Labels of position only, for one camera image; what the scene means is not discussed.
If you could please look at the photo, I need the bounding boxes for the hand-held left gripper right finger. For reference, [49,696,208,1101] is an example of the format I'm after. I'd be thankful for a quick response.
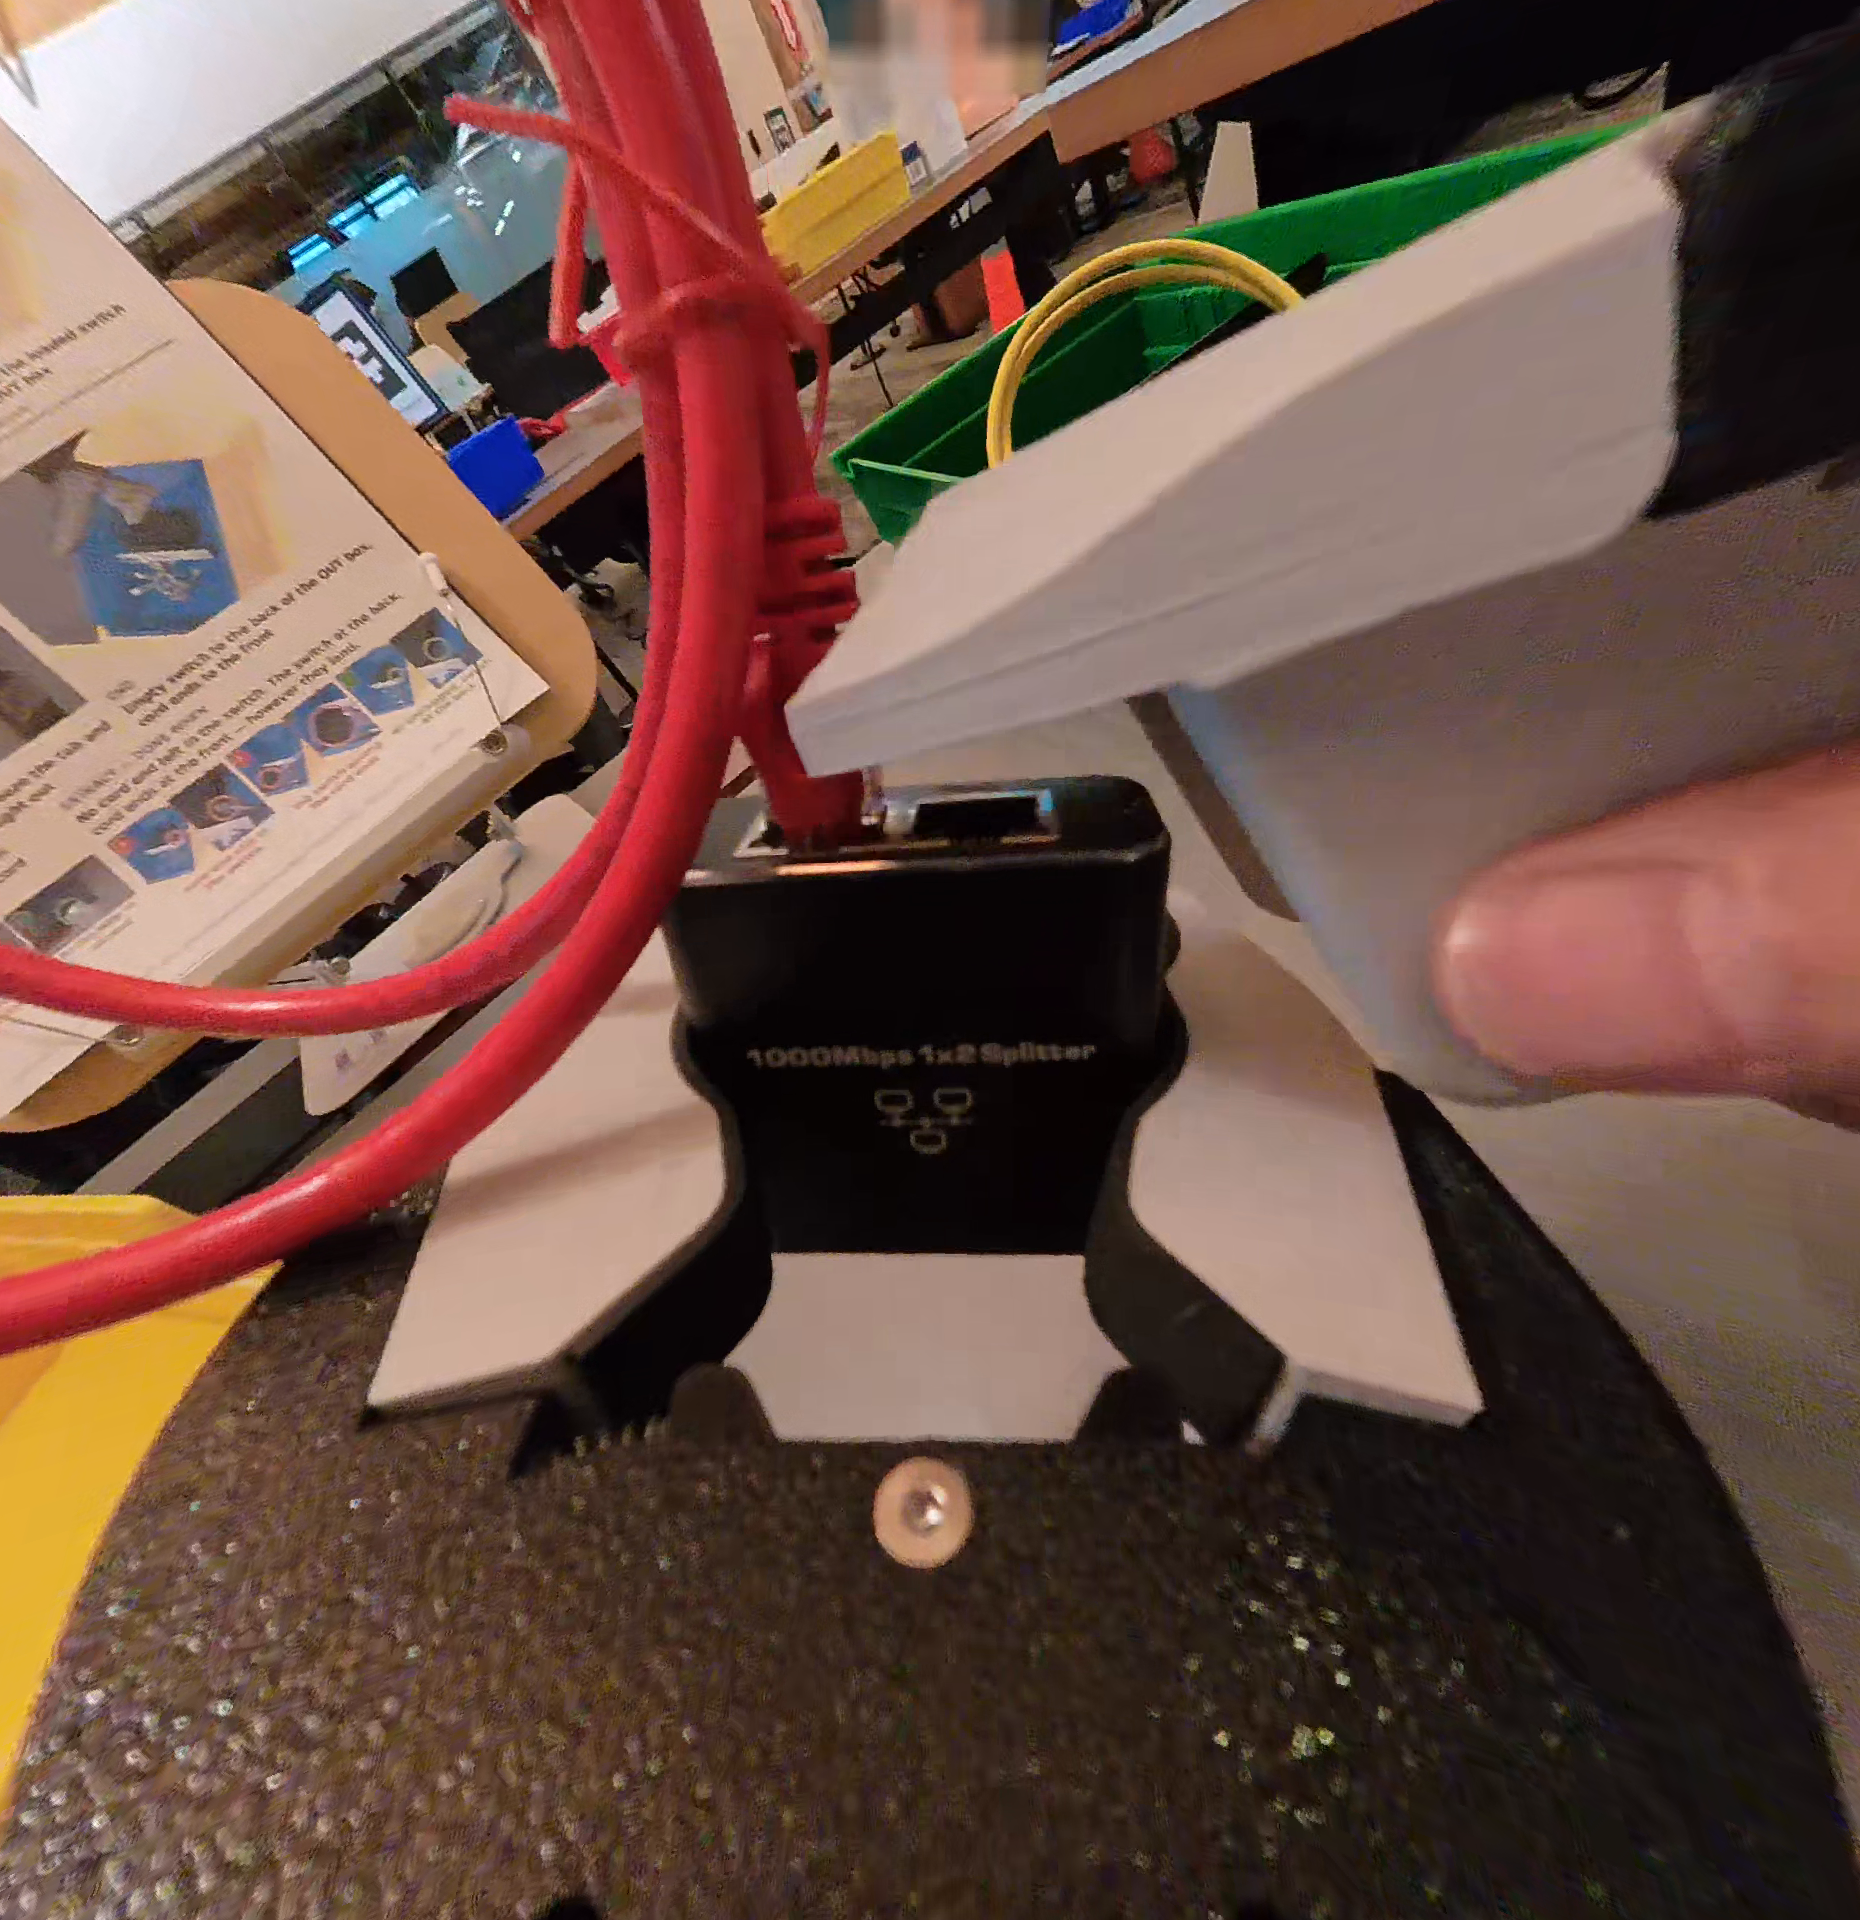
[1086,911,1485,1454]

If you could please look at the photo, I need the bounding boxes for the printed instruction sheet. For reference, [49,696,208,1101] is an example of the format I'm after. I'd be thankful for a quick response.
[0,91,553,1120]

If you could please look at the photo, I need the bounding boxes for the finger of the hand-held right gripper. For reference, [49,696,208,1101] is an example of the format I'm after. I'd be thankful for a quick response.
[782,101,1860,1103]

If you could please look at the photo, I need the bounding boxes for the stack of yellow bins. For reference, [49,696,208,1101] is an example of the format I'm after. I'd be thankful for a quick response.
[760,133,910,274]

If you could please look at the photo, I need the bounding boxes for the wooden display board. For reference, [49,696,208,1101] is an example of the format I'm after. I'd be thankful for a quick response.
[0,277,602,1138]

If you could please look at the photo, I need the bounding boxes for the black framed tag sign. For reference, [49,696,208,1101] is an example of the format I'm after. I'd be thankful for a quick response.
[295,277,456,441]

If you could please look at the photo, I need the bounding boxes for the grey wood-edged table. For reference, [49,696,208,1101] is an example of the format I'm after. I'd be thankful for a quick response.
[1041,0,1442,164]

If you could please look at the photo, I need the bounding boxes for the long wood-edged work table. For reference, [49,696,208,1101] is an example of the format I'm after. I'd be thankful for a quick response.
[502,91,1059,540]

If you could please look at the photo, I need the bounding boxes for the yellow ethernet cable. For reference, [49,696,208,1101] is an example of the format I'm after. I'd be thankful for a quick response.
[983,236,1309,470]

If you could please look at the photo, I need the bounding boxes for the yellow plastic bin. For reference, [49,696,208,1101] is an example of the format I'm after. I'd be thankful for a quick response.
[0,1193,283,1830]

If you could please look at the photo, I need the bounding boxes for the red ethernet cable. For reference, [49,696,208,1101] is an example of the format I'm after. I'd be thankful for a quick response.
[0,0,870,1367]

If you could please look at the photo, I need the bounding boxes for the white board stand base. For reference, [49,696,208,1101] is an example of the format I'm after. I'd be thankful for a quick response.
[292,792,599,1120]

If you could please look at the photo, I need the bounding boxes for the blue plastic bin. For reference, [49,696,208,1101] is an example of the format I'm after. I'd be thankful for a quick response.
[446,418,550,523]

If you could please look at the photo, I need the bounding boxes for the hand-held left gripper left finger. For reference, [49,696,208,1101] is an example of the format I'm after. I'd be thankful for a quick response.
[365,960,776,1457]

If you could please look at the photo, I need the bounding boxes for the green plastic bin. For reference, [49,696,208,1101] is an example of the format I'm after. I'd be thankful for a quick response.
[832,117,1669,554]

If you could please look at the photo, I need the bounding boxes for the black ethernet splitter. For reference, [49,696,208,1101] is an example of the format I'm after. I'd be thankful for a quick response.
[659,772,1179,1256]

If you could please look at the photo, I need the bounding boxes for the person's right hand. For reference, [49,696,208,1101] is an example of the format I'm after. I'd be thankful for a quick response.
[1431,742,1860,1138]

